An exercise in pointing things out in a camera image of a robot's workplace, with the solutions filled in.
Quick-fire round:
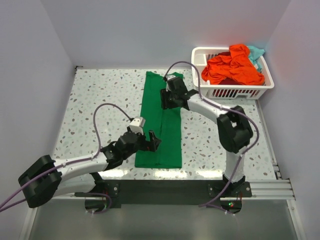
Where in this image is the orange t-shirt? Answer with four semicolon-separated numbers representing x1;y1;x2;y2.
201;44;265;86

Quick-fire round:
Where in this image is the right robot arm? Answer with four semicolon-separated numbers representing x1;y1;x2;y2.
160;76;253;197

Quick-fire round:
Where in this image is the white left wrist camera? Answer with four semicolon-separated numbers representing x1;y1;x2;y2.
129;116;146;135

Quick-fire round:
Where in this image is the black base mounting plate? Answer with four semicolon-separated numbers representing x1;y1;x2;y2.
75;180;253;214

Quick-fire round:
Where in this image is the white plastic basket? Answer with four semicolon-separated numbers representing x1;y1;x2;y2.
191;44;275;100

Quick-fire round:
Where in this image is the aluminium frame rail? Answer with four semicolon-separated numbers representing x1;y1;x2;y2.
54;172;294;200

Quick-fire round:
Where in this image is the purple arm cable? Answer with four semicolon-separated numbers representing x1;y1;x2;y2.
0;103;136;215
163;61;261;209

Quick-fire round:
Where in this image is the green t-shirt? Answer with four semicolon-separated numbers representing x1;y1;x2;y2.
134;71;182;169

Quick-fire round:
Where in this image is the teal t-shirt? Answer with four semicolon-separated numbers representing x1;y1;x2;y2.
247;45;265;69

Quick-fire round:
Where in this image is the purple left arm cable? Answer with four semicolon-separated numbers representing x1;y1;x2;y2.
0;103;136;215

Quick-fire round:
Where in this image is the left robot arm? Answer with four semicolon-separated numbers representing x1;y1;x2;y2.
18;128;162;208

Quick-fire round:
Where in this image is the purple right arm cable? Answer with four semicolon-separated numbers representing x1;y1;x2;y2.
163;61;261;209

